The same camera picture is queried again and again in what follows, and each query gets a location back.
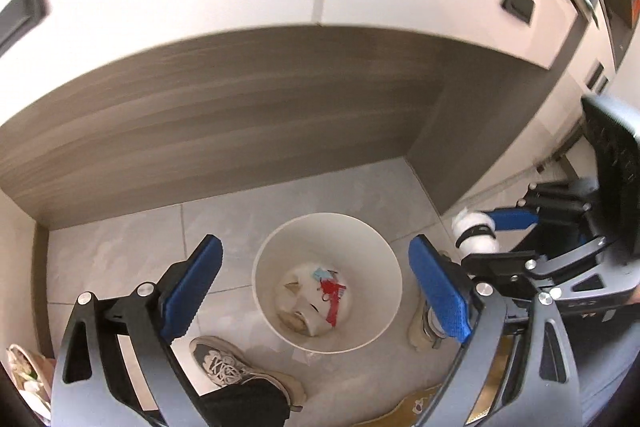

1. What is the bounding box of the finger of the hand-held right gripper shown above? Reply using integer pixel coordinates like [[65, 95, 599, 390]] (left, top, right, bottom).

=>
[[460, 234, 639, 321], [487, 178, 604, 241]]

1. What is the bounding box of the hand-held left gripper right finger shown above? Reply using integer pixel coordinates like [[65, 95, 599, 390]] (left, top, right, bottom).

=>
[[407, 233, 584, 427]]

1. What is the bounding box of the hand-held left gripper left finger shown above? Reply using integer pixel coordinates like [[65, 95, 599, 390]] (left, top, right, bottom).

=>
[[50, 233, 226, 427]]

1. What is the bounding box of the white sock roll black band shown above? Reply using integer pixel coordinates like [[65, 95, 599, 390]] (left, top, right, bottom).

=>
[[449, 206, 501, 256]]

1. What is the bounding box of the white waste bin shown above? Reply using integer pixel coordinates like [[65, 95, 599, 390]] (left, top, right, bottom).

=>
[[251, 212, 404, 354]]

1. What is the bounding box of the yellow paper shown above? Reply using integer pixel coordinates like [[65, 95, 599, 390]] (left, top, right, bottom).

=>
[[277, 310, 321, 338]]

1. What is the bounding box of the red wrapper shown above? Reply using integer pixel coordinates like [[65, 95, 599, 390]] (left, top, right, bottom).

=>
[[319, 279, 349, 326]]

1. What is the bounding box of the large white tissue paper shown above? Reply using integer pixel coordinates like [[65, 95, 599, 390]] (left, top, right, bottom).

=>
[[273, 261, 354, 339]]

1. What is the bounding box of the beige sneaker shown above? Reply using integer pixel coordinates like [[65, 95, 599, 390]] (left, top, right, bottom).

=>
[[407, 297, 454, 352]]

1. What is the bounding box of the grey sneaker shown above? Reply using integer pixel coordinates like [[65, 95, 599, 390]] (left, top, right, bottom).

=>
[[188, 335, 307, 412]]

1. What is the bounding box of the white cabinet door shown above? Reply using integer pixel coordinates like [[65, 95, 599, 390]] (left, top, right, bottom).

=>
[[541, 18, 624, 170]]

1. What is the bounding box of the person's black trouser leg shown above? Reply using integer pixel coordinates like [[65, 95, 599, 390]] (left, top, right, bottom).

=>
[[197, 378, 292, 427]]

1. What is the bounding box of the grey clothing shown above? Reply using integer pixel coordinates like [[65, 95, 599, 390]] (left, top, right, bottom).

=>
[[565, 307, 640, 427]]

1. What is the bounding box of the wooden kick panel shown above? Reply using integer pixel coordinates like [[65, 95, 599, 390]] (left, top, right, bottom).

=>
[[0, 24, 557, 231]]

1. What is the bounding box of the small full waste basket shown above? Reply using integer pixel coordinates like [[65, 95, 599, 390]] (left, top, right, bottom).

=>
[[4, 343, 55, 423]]

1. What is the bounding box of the black drawer handle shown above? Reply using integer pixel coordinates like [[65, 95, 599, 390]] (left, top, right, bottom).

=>
[[499, 0, 537, 26], [0, 0, 54, 53]]

